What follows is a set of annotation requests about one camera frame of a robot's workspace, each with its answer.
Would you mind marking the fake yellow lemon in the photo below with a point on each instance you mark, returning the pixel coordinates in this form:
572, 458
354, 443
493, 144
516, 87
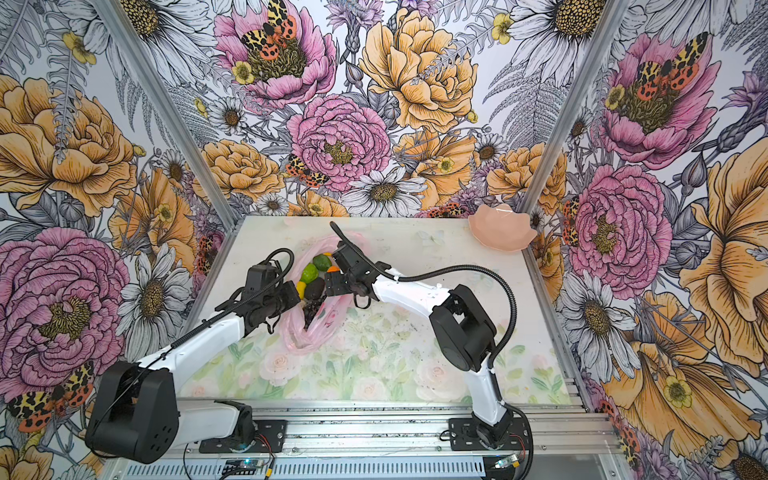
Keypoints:
301, 287

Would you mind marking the fake dark grape bunch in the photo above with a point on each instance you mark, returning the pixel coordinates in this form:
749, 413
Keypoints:
310, 311

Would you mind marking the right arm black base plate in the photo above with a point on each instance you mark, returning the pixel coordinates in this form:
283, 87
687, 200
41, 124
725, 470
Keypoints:
469, 434

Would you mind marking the left green circuit board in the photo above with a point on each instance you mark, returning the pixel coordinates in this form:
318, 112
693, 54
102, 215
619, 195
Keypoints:
246, 467

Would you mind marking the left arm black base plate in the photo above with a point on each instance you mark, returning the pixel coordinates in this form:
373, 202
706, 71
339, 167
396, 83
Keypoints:
261, 436

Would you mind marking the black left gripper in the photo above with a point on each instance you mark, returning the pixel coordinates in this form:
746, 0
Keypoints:
293, 297

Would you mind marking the fake green lime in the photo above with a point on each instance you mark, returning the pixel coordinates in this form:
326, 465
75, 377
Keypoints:
309, 274

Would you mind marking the pink printed plastic bag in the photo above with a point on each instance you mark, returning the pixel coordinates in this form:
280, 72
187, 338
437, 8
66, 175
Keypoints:
331, 316

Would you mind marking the aluminium corner post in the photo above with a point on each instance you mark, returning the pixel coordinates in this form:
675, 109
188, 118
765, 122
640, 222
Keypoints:
598, 49
128, 41

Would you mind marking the right aluminium corner post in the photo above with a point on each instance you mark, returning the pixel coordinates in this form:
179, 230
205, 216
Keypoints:
598, 49

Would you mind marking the left aluminium corner post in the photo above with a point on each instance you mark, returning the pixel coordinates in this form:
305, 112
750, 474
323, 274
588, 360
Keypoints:
128, 41

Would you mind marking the right green circuit board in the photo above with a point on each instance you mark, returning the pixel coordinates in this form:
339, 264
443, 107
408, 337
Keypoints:
506, 462

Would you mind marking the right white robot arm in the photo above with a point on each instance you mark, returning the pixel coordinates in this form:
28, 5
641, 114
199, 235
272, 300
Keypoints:
464, 331

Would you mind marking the white ventilated cable duct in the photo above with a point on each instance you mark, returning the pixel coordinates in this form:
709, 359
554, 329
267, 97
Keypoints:
461, 467

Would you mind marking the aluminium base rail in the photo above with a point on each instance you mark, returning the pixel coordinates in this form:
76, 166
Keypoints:
346, 428

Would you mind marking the green circuit board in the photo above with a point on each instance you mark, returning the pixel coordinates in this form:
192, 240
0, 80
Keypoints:
506, 462
246, 467

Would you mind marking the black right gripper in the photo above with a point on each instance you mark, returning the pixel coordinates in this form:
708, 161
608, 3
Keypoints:
335, 284

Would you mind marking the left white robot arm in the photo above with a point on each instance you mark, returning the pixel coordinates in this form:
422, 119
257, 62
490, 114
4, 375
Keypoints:
138, 413

